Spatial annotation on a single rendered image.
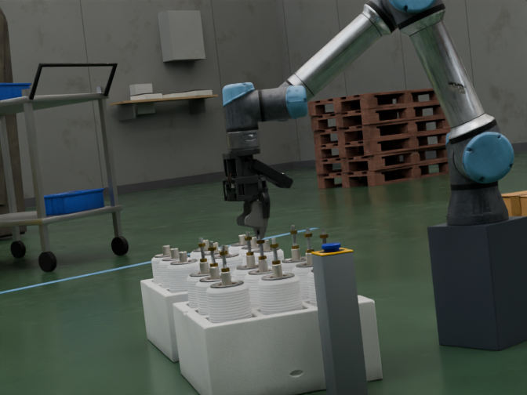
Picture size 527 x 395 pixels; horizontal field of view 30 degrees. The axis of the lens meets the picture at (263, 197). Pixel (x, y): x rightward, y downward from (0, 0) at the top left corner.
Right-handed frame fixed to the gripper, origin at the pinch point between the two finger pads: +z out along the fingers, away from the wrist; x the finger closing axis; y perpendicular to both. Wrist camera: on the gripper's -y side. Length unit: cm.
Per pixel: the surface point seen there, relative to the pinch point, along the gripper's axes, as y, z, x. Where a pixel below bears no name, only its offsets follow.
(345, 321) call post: 0.9, 17.3, 33.4
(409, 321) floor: -56, 34, -22
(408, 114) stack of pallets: -480, -29, -571
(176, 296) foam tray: 8.6, 16.8, -36.3
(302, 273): -6.6, 10.5, 5.1
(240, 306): 14.6, 13.4, 13.6
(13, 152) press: -93, -33, -574
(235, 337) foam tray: 17.8, 19.4, 16.0
